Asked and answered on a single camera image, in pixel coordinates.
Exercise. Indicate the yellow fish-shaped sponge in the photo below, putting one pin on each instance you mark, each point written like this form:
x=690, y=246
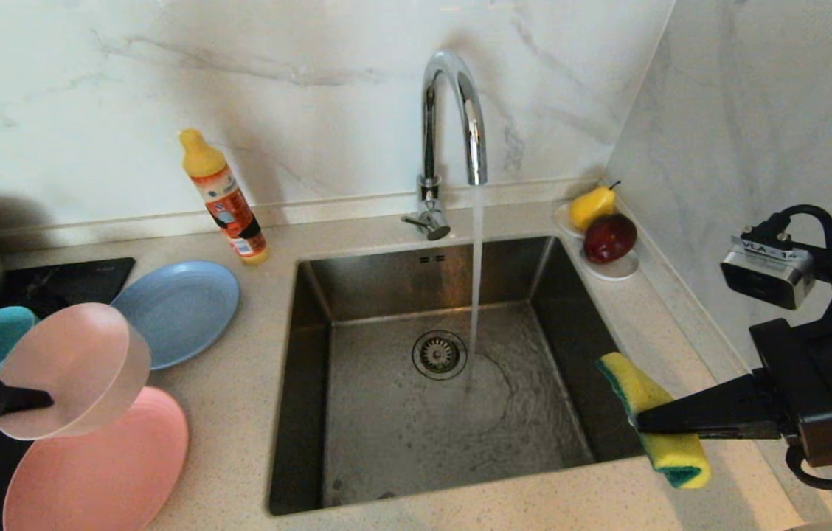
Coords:
x=633, y=380

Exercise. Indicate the black induction cooktop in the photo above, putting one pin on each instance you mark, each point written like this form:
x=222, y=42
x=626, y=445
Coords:
x=84, y=280

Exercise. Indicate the small pale pink plate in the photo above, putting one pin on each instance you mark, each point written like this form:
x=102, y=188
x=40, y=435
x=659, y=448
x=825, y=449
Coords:
x=77, y=361

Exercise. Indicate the large salmon pink plate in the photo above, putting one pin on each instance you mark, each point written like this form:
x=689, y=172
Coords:
x=106, y=472

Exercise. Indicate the dark red apple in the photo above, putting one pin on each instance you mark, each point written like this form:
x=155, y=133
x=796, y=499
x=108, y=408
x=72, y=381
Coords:
x=610, y=238

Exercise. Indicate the orange yellow-capped detergent bottle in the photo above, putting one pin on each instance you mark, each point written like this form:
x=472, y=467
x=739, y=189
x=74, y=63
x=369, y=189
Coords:
x=228, y=203

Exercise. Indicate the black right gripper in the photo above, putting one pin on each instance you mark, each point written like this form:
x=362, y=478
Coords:
x=807, y=383

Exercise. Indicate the small white fruit dish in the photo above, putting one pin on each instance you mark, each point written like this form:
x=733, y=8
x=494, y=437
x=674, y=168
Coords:
x=614, y=271

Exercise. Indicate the blue plate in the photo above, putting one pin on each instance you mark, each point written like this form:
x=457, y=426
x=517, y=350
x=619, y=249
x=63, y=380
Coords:
x=180, y=310

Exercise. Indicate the yellow pear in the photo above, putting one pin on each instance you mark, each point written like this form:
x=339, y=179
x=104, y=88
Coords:
x=591, y=208

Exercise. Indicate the black frying pan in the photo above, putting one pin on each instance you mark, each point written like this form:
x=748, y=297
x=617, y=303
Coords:
x=43, y=304

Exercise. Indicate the chrome gooseneck faucet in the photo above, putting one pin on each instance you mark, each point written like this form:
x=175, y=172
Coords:
x=428, y=140

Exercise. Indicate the stainless steel sink basin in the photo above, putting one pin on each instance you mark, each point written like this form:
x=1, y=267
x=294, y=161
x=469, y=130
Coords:
x=386, y=442

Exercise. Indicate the round metal drain strainer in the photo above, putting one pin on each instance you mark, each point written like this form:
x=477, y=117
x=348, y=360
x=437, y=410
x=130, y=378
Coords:
x=439, y=355

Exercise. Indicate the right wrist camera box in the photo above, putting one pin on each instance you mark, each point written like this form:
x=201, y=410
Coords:
x=766, y=269

